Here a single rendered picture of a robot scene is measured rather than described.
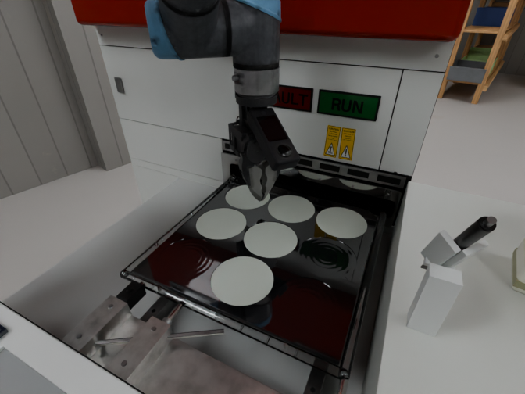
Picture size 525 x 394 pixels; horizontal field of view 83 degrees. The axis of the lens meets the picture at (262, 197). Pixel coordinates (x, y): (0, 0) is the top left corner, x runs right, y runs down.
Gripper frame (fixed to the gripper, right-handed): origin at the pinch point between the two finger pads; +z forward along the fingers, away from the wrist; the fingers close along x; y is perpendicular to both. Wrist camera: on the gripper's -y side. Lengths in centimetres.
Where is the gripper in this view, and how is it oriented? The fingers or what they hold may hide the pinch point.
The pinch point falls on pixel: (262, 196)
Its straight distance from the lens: 60.5
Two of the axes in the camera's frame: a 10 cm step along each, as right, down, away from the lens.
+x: -8.7, 2.7, -4.0
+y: -4.8, -4.8, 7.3
